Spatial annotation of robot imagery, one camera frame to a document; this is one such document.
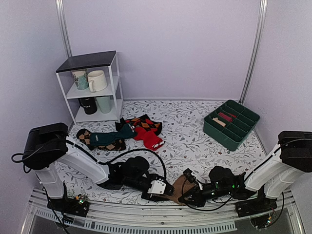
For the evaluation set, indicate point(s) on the aluminium front rail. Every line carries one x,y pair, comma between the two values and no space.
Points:
163,218

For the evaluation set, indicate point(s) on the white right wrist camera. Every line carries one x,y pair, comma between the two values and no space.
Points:
191,177

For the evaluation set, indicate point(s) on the floral patterned table mat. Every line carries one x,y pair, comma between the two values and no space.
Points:
186,146

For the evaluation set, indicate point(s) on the white metal shelf black top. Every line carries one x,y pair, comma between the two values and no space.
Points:
106,61

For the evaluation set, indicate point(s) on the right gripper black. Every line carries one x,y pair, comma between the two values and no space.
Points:
197,200

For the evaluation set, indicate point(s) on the argyle brown orange sock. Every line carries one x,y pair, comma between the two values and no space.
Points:
146,123

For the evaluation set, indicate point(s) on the black mug white text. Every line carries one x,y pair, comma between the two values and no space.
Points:
88,104

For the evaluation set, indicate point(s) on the cream ceramic mug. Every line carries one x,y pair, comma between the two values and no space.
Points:
97,80

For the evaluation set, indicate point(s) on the argyle sock brown beige left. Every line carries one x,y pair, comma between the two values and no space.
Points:
87,138

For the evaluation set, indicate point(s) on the tan ribbed sock brown cuff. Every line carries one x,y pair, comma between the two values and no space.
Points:
180,184

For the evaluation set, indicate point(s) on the black sock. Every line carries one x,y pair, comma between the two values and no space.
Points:
120,124

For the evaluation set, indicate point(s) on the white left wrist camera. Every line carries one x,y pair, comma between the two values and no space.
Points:
157,187

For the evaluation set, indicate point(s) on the rolled red sock in box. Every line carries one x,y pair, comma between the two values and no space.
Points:
229,118

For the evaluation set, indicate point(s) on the red sock white trim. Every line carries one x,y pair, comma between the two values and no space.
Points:
150,139

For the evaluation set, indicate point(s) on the left aluminium corner post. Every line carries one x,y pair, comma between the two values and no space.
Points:
63,27

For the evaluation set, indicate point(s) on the aluminium corner post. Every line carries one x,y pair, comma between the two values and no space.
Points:
256,45
63,27

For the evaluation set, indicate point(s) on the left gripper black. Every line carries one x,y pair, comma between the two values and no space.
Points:
157,177

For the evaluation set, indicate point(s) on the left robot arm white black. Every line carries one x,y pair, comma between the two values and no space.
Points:
49,144

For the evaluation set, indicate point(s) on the dark teal sock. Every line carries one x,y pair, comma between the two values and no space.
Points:
127,131

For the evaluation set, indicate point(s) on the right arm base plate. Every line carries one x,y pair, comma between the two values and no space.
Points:
256,206

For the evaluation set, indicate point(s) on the teal patterned mug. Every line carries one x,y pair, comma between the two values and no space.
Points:
80,79

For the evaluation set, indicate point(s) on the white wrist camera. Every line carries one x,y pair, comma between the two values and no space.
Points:
191,177
157,187

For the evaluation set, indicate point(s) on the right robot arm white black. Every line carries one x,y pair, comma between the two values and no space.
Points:
290,158

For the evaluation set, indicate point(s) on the green divided storage box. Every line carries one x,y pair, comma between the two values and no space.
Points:
233,135

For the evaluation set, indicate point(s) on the right aluminium corner post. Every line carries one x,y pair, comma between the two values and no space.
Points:
256,45

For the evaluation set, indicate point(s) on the rolled beige sock in box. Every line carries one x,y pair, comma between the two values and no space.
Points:
219,122

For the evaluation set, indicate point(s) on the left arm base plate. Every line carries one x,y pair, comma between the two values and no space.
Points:
77,205

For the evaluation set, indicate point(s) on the pale green mug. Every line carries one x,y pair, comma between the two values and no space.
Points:
104,104

